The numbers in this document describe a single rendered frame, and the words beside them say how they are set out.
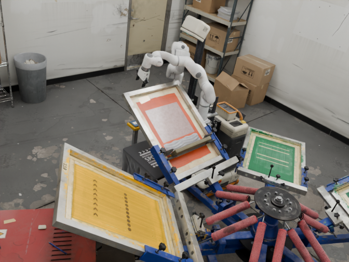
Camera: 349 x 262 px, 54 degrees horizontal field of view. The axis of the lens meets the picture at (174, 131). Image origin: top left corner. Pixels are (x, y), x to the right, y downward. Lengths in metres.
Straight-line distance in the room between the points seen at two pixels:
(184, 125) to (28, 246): 1.45
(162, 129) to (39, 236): 1.17
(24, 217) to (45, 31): 4.02
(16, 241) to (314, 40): 5.25
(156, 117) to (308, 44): 3.98
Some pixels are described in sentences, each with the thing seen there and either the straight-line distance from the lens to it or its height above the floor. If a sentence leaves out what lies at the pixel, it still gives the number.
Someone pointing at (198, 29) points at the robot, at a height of 1.96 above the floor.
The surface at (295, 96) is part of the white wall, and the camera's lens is 6.45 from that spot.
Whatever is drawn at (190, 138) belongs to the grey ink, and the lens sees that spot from 2.75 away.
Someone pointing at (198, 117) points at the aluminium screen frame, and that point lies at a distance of 2.87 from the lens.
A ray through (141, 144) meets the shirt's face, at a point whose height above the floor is 0.95.
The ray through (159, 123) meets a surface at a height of 1.34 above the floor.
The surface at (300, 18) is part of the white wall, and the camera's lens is 6.26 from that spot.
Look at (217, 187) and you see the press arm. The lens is 2.58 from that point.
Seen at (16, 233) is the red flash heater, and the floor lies 1.10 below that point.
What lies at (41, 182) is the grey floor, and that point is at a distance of 4.15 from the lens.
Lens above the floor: 2.73
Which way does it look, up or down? 32 degrees down
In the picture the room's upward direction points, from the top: 10 degrees clockwise
